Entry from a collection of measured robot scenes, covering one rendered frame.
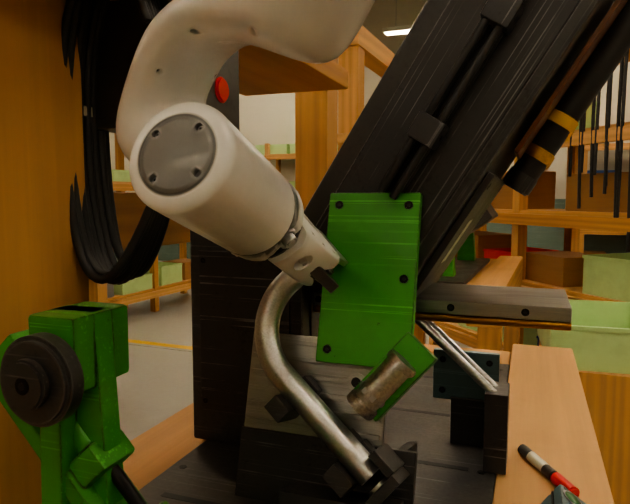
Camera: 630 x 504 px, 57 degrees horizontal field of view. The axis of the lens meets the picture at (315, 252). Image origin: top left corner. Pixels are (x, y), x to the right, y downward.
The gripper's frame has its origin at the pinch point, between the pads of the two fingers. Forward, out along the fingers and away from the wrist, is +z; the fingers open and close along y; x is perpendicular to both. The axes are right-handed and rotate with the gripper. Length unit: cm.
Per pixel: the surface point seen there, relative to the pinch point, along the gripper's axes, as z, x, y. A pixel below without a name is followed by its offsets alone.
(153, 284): 489, 199, 294
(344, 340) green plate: 3.2, 3.7, -9.5
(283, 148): 802, -10, 503
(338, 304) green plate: 2.9, 1.5, -5.7
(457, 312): 14.6, -8.9, -13.9
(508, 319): 14.7, -13.1, -18.7
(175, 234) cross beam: 22.7, 18.2, 29.3
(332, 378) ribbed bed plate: 5.0, 8.0, -11.6
